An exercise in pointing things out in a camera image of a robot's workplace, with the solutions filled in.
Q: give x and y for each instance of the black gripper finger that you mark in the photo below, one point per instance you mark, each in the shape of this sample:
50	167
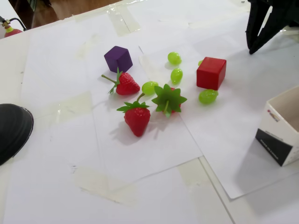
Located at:
255	21
278	21

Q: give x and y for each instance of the red cube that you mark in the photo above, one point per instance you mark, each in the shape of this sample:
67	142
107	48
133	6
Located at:
210	74

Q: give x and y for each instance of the purple cube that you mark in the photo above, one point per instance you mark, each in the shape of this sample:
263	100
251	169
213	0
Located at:
116	58

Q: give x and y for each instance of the green plastic grape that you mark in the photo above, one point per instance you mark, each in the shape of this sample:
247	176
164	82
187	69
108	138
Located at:
174	58
207	96
149	87
176	76
200	63

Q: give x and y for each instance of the red plastic strawberry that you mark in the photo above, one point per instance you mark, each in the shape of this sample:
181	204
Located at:
137	119
127	85
168	98

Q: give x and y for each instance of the white and black carton box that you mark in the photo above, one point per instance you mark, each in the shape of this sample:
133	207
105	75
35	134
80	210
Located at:
273	144

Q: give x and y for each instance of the clear glossy tape strip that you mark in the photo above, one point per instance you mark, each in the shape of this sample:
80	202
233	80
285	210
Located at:
123	21
72	107

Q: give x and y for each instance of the beige masking tape strip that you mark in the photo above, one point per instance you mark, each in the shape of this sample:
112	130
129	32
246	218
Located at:
194	172
105	186

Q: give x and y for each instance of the red fire extinguisher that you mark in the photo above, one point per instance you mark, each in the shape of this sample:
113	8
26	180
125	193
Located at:
12	32

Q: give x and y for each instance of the black round base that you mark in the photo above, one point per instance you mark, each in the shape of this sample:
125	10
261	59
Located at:
14	133

